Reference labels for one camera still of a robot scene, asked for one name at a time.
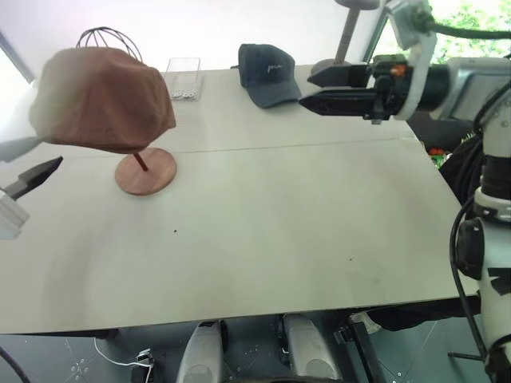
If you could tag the small black floor device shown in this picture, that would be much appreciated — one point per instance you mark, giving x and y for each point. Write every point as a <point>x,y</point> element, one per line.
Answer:
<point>143,359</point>

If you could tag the dark navy baseball cap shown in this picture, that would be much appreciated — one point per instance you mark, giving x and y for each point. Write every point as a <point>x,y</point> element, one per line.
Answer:
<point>267,76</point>

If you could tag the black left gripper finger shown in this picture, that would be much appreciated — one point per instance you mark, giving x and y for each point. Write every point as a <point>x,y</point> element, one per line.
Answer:
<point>16,148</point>
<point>36,175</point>

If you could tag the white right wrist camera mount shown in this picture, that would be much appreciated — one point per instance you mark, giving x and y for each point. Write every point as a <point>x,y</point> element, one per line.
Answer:
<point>419,60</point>

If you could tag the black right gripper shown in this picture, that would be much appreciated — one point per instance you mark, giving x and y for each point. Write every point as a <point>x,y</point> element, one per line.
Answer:
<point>389,80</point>

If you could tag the clear plastic box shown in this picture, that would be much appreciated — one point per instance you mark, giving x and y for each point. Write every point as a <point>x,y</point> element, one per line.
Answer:
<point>183,80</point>

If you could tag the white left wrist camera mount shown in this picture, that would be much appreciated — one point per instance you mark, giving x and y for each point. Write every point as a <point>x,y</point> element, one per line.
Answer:
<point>10,215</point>

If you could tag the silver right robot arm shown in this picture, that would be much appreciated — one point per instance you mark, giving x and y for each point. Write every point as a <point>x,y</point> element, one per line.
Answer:
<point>495,119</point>

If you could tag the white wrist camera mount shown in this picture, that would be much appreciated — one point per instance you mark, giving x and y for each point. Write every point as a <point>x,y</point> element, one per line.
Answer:
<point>419,60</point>
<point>10,215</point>

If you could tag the grey hat stand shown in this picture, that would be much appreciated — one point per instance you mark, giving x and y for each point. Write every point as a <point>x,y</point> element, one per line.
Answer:
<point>348,36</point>

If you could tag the brown flat cap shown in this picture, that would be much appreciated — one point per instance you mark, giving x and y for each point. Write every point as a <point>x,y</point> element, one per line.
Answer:
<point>100,99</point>

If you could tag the grey rounded robot leg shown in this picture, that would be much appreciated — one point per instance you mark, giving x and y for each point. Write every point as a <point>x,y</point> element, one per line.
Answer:
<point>201,355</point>
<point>307,351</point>

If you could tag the black table leg frame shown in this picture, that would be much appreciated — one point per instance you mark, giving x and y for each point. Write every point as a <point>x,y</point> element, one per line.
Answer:
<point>361,347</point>

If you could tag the wooden hat stand round base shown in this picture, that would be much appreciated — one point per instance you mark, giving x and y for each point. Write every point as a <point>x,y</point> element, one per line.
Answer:
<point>145,175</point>

